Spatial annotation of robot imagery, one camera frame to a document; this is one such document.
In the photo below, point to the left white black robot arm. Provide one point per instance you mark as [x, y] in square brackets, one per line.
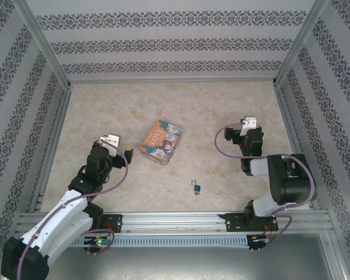
[58, 221]

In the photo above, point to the aluminium frame back rail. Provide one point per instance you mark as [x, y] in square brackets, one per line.
[172, 81]

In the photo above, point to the small blue padlock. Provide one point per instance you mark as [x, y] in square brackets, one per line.
[196, 186]

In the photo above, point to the left green control board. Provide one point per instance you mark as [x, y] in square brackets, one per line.
[97, 241]

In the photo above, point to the right green control board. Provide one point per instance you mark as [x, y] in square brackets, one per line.
[258, 238]

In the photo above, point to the green control board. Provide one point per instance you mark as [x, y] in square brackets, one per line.
[258, 238]
[97, 241]

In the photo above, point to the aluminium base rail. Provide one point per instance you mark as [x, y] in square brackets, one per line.
[175, 223]

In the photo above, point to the grey sheet metal shelf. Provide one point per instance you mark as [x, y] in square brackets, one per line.
[175, 264]

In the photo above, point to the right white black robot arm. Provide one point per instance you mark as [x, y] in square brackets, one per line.
[291, 181]

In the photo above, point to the aluminium frame corner post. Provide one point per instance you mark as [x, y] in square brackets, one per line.
[301, 41]
[42, 41]

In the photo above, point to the aluminium frame side rail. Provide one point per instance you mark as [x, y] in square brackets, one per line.
[291, 128]

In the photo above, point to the orange LOVE bear tin box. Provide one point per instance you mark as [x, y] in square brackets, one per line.
[161, 143]

